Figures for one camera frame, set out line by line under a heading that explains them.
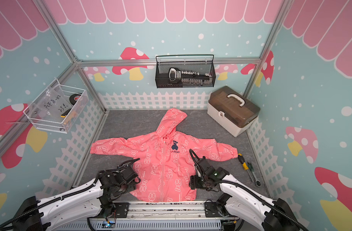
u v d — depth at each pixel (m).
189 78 0.88
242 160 0.90
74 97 0.80
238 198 0.49
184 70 0.92
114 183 0.59
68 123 0.66
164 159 0.92
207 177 0.61
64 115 0.65
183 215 0.74
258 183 0.83
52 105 0.68
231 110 0.94
